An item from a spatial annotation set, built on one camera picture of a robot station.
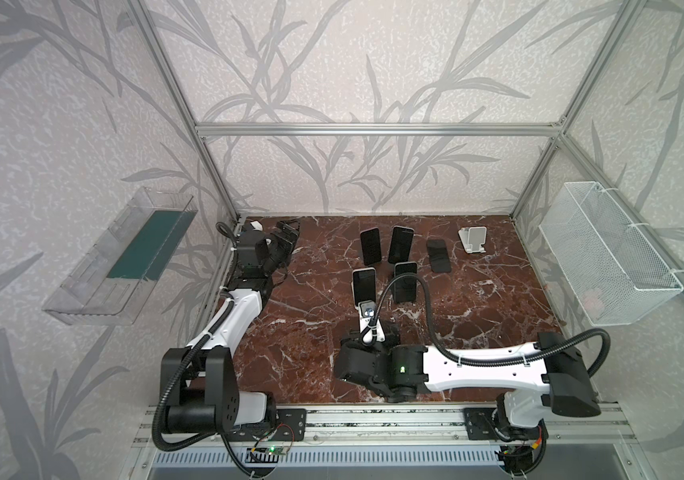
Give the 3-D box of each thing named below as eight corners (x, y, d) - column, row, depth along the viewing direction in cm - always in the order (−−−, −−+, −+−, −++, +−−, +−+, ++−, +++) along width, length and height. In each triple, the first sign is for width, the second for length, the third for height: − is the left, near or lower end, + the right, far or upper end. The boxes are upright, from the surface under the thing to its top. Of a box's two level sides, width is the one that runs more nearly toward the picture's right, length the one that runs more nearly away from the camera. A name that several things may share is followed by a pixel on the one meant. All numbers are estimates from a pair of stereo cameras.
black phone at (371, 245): (364, 266, 108) (364, 241, 97) (360, 255, 111) (360, 230, 100) (380, 262, 109) (383, 237, 98) (377, 252, 112) (378, 227, 101)
